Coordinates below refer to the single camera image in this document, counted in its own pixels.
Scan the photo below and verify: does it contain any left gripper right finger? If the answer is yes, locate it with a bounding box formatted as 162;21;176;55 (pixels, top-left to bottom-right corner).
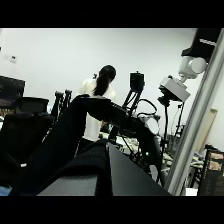
107;143;172;197

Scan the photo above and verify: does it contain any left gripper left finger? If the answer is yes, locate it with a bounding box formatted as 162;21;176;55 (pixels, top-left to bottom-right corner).
37;174;99;197

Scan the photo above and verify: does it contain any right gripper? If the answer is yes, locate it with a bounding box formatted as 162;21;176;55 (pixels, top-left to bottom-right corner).
88;97;135;130

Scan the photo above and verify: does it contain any black garment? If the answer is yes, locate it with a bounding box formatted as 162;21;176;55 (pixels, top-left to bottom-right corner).
9;94;114;197

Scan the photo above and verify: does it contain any person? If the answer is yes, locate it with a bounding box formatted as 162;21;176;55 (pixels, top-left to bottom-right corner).
77;64;118;143

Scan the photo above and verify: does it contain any black cable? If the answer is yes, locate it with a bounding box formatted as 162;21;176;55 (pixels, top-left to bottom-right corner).
135;98;158;118

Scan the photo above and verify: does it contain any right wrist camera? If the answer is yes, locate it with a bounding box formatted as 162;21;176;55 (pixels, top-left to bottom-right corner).
121;70;146;115

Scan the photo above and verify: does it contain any silver frame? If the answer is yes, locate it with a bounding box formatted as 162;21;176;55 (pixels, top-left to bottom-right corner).
165;28;224;197

